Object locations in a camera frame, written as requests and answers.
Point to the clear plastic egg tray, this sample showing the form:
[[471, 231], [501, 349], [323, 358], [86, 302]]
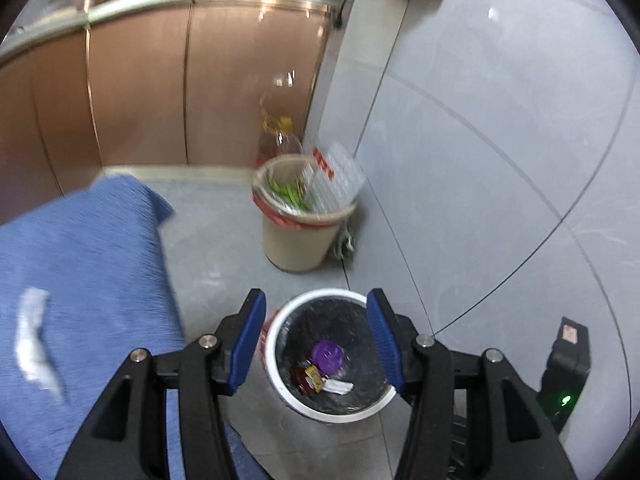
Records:
[[340, 180]]

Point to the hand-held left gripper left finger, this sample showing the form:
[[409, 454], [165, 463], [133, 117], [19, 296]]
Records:
[[247, 340]]

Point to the white trash bin black liner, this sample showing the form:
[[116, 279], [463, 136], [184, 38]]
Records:
[[325, 317]]

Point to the purple round lid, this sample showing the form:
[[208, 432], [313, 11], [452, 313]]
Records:
[[327, 356]]

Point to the green vegetable scraps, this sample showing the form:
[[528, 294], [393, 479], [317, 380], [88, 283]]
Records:
[[290, 195]]

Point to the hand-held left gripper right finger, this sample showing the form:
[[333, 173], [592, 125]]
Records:
[[385, 340]]

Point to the blue cloth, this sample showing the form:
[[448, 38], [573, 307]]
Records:
[[100, 260]]

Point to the copper kitchen cabinet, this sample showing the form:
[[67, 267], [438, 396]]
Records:
[[140, 85]]

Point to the crumpled white tissue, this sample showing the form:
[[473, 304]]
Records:
[[32, 340]]

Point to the cooking oil bottle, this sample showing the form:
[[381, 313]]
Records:
[[280, 140]]

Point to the red yellow snack wrapper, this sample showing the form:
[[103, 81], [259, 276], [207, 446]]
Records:
[[311, 379]]

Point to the small white paper scrap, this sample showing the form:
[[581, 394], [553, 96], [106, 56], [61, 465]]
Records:
[[337, 387]]

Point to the dark crumpled wrapper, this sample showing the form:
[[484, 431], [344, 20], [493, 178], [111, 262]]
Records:
[[345, 245]]

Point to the beige trash bin red liner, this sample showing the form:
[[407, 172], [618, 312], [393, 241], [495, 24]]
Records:
[[295, 245]]

